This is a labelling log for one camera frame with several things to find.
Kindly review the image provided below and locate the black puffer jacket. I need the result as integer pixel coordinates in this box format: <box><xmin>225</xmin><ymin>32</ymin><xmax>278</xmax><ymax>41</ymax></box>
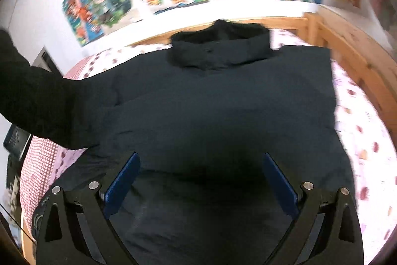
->
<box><xmin>1</xmin><ymin>20</ymin><xmax>355</xmax><ymax>264</ymax></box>

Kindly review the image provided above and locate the orange-haired girl lower drawing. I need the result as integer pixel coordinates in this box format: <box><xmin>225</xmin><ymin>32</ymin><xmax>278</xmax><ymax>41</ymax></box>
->
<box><xmin>63</xmin><ymin>0</ymin><xmax>104</xmax><ymax>46</ymax></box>

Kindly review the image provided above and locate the wooden bed frame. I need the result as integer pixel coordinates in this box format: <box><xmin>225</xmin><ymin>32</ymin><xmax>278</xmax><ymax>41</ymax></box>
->
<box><xmin>130</xmin><ymin>5</ymin><xmax>397</xmax><ymax>145</ymax></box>

